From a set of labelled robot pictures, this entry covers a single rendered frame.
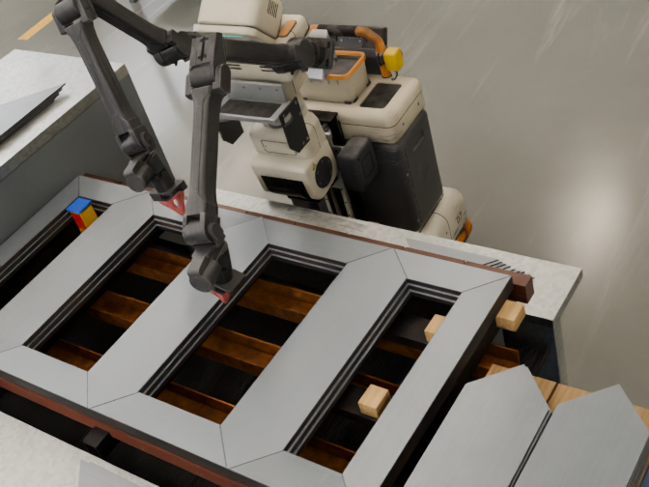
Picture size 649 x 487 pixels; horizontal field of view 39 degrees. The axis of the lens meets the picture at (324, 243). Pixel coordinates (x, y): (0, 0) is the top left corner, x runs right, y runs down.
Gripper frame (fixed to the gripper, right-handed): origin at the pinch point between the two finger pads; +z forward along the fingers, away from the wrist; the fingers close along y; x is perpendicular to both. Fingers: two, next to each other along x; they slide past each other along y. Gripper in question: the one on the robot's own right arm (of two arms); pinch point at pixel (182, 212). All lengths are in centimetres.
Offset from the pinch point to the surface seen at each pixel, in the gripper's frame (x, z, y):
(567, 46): 246, 93, -21
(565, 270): 37, 48, 88
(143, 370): -47, 13, 22
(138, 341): -39.6, 10.9, 13.3
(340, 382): -29, 26, 68
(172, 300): -24.5, 10.7, 12.0
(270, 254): 2.4, 16.8, 23.8
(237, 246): -0.6, 11.8, 15.8
